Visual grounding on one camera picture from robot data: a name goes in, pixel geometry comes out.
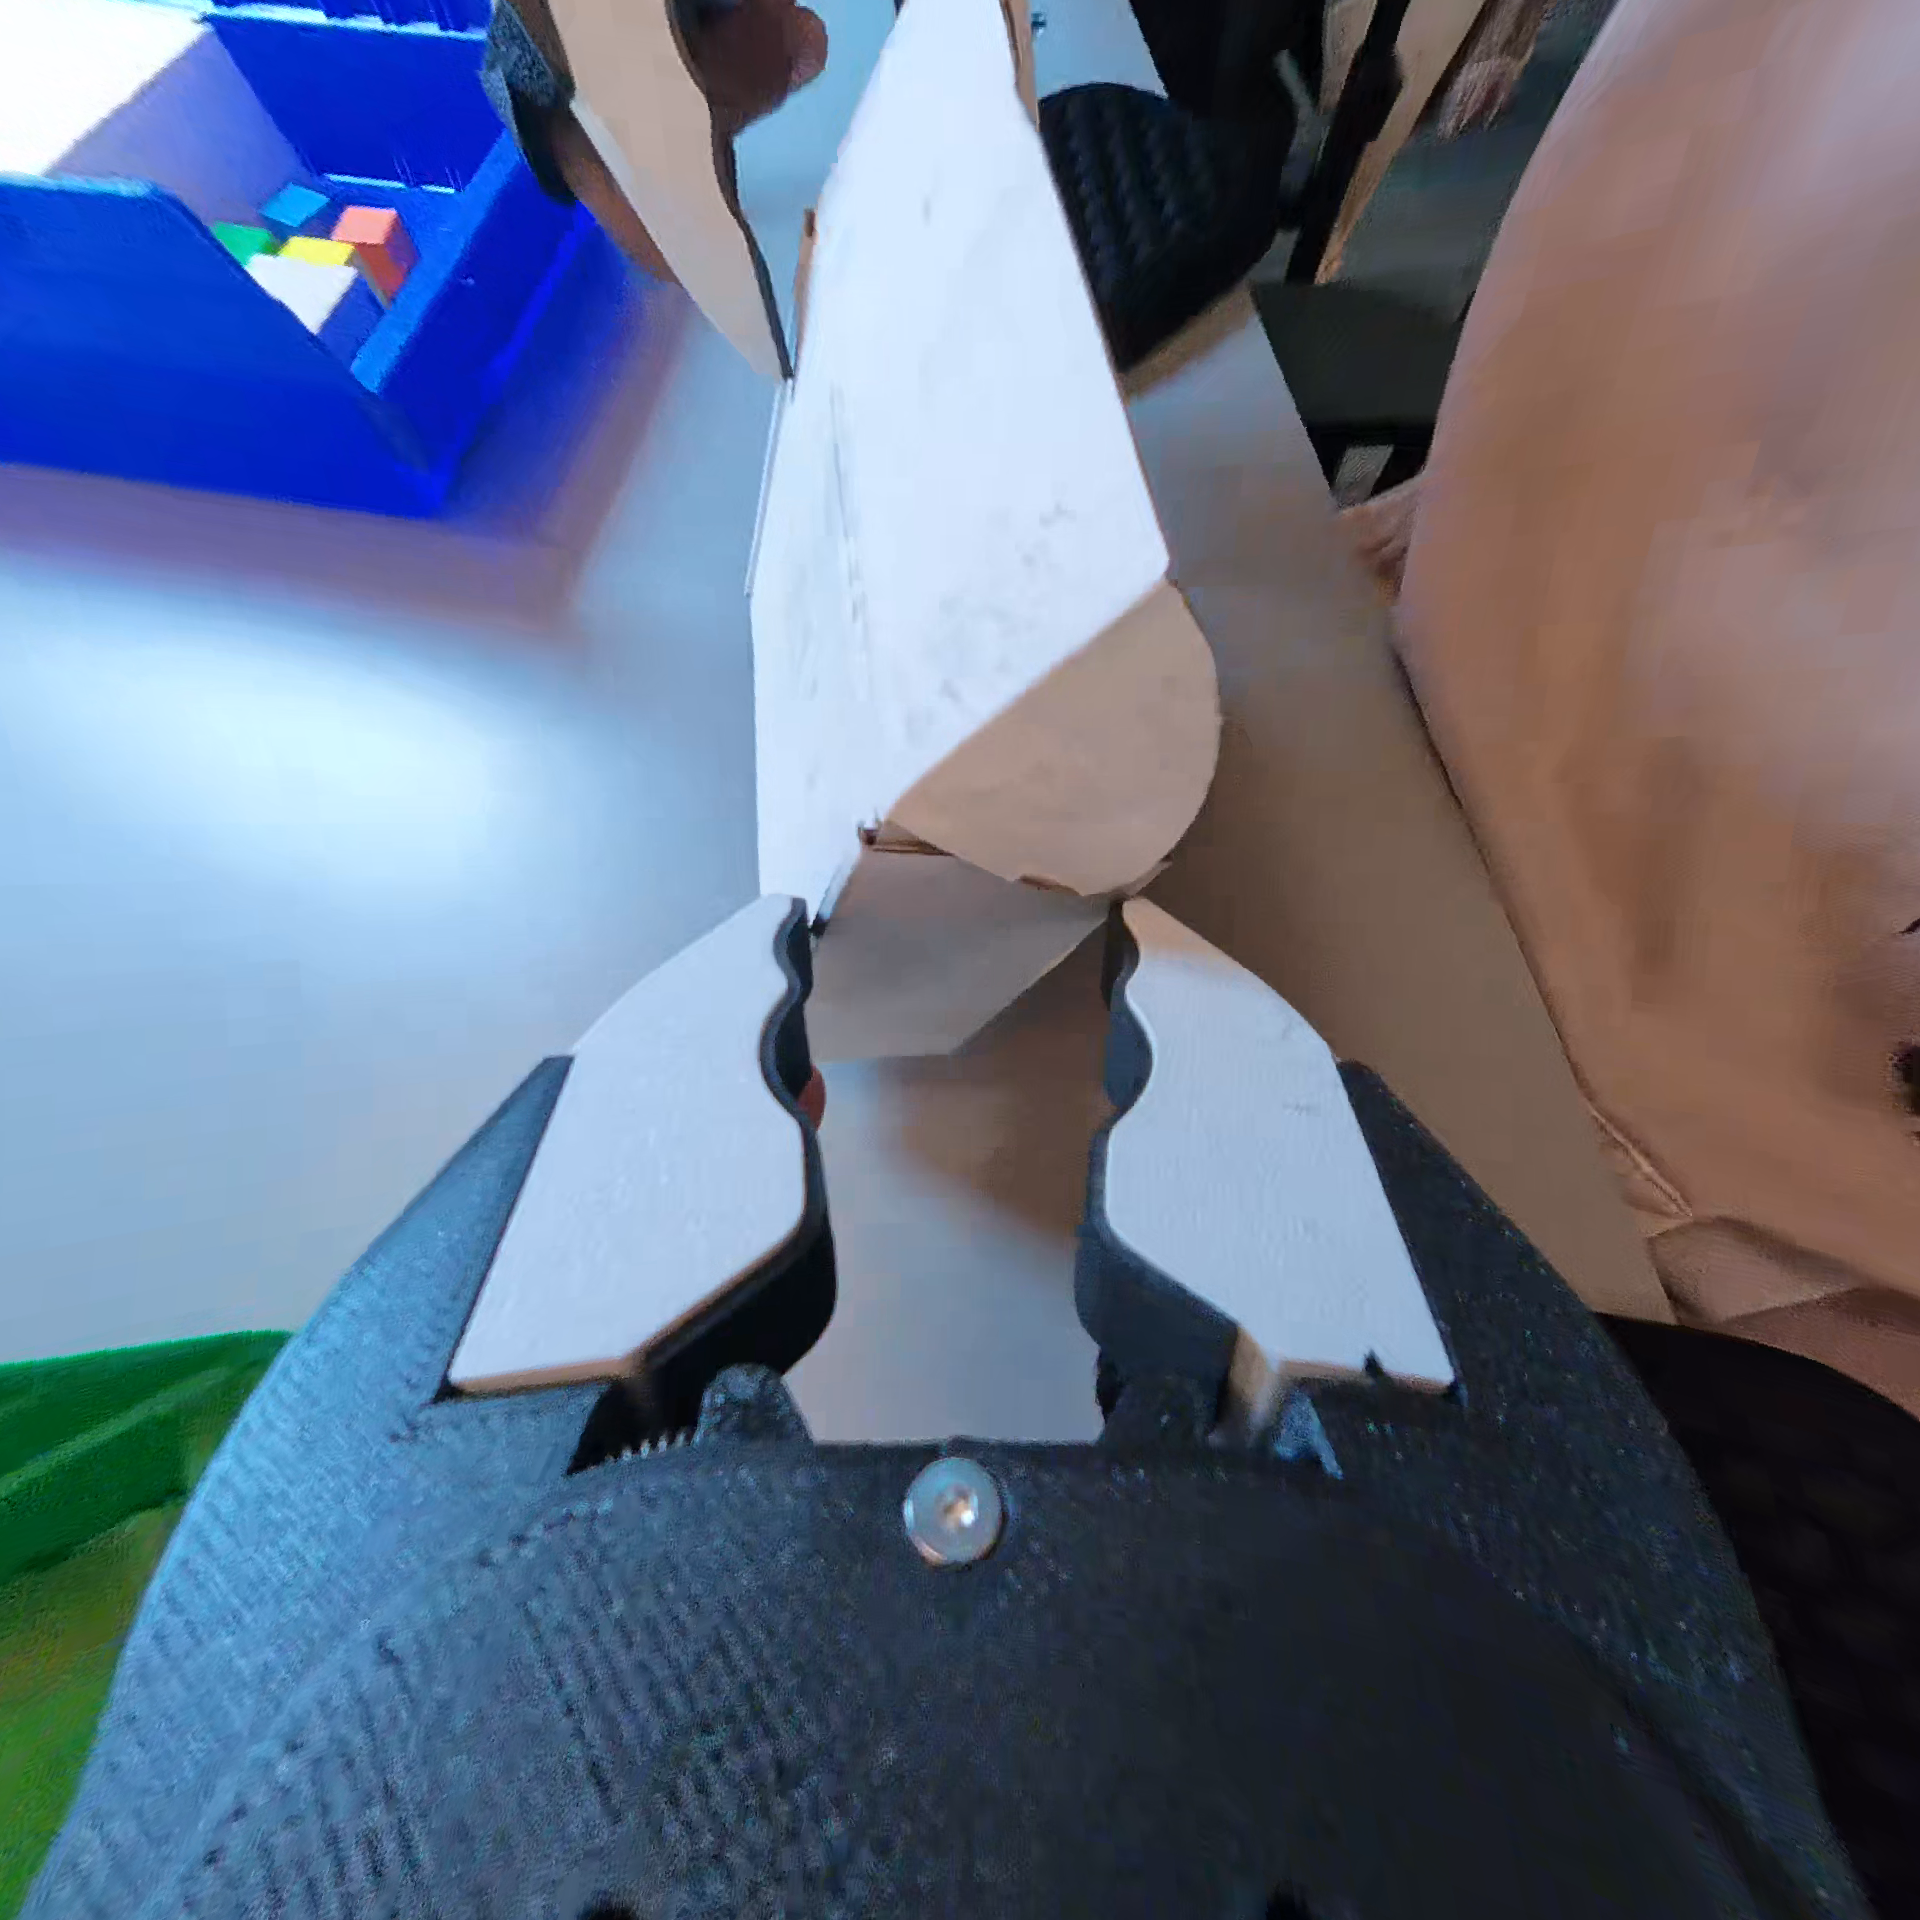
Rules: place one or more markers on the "green cube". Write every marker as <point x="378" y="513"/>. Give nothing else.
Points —
<point x="243" y="243"/>

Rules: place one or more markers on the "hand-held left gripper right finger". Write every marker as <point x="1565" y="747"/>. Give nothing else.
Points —
<point x="1259" y="1185"/>

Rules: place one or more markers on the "green plastic bin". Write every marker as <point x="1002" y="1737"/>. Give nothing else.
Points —
<point x="75" y="1440"/>

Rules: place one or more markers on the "blue plastic bin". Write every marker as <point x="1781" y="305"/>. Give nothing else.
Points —
<point x="136" y="347"/>

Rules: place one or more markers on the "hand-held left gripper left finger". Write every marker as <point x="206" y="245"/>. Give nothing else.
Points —
<point x="660" y="1171"/>

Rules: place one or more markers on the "white cardboard box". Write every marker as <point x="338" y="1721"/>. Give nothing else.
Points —
<point x="961" y="495"/>

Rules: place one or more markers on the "blue cube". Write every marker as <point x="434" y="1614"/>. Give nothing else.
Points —
<point x="294" y="207"/>

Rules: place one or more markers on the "black mesh chair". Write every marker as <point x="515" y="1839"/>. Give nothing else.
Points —
<point x="1155" y="195"/>

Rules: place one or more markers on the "person's beige shirt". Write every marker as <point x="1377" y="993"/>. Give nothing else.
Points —
<point x="1769" y="1261"/>

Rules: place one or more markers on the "orange cube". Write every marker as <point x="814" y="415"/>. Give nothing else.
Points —
<point x="376" y="240"/>

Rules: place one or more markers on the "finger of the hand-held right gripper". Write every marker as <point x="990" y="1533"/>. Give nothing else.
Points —
<point x="660" y="166"/>

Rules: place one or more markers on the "yellow cube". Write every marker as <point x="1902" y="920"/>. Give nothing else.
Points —
<point x="316" y="249"/>

